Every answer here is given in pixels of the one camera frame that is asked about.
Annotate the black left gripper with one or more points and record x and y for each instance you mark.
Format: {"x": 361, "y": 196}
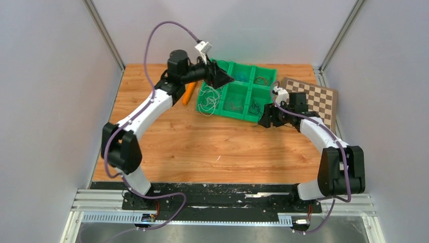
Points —
{"x": 215, "y": 76}

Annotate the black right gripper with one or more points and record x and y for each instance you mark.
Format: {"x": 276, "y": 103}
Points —
{"x": 269, "y": 109}

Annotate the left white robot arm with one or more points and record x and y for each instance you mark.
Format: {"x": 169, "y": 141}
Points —
{"x": 120, "y": 142}

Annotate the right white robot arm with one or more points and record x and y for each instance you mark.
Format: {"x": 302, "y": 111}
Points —
{"x": 341, "y": 171}

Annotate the orange carrot toy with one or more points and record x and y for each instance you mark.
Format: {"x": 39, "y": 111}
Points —
{"x": 188, "y": 93}

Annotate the green compartment tray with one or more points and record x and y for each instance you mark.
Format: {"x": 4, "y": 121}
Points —
{"x": 244, "y": 98}

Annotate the wooden chessboard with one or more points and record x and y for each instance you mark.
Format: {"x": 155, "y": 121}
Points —
{"x": 320, "y": 99}

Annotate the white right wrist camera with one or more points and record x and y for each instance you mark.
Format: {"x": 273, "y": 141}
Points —
{"x": 279, "y": 95}

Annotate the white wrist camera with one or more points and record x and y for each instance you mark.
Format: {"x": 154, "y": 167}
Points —
{"x": 203, "y": 48}
{"x": 279, "y": 95}

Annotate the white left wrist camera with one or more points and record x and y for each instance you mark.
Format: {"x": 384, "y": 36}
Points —
{"x": 203, "y": 48}

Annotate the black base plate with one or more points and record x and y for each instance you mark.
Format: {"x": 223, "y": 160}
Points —
{"x": 215, "y": 202}

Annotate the aluminium rail frame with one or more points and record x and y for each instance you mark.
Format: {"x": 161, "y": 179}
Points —
{"x": 98, "y": 205}

